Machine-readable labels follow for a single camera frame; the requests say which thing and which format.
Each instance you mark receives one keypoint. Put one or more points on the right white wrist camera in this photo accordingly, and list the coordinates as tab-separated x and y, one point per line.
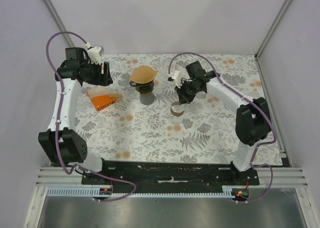
177	77

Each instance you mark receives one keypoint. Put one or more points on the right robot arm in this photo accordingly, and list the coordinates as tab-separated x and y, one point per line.
252	115

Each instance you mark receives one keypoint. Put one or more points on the brown paper coffee filter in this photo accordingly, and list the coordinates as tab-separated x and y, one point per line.
143	74

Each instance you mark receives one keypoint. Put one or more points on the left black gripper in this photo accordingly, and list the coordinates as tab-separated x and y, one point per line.
102	80

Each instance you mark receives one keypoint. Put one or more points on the right aluminium frame post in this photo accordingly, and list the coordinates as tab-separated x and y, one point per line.
275	24

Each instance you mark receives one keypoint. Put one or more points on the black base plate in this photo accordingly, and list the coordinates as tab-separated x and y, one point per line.
170	177

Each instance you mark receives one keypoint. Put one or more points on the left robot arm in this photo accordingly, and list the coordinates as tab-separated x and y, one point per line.
61	143

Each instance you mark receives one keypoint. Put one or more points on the floral tablecloth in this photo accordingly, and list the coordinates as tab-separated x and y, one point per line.
130	131

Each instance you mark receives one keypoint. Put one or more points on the aluminium frame post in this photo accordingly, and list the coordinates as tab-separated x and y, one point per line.
54	15
275	24

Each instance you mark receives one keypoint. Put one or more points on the dark green coffee dripper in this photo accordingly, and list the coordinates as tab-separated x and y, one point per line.
143	88

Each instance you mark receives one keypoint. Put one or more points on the white slotted cable duct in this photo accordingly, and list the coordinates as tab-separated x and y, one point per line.
104	193

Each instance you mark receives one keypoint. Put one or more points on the left aluminium frame post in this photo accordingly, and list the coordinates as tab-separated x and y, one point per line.
54	15

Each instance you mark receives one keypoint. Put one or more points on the orange coffee filter pack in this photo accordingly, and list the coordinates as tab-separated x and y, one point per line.
102	98

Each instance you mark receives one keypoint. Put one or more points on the glass cup with brown band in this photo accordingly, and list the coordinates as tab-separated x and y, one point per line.
177	108

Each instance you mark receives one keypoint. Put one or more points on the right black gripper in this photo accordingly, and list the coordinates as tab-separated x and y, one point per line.
183	96

